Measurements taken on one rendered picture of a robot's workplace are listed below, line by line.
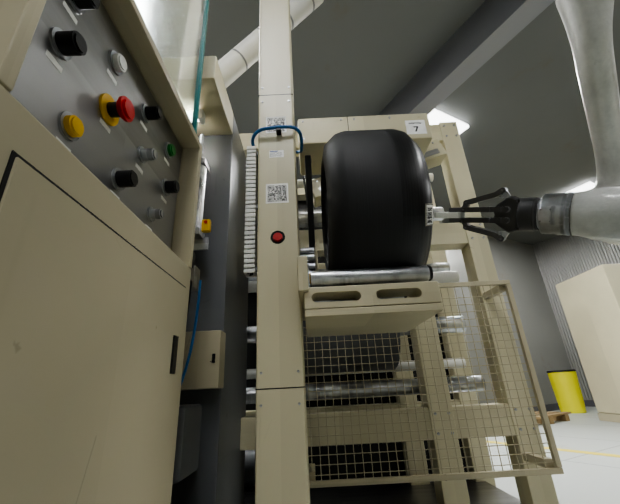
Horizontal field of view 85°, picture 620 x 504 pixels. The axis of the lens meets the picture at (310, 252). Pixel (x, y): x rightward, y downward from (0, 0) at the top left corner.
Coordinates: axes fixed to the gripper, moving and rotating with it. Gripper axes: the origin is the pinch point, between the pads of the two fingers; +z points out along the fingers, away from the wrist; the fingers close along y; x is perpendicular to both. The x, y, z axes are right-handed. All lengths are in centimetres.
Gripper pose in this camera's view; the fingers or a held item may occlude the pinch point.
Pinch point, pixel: (449, 214)
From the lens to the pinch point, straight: 96.8
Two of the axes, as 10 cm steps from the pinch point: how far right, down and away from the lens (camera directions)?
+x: 7.2, -1.3, 6.8
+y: 0.5, 9.9, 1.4
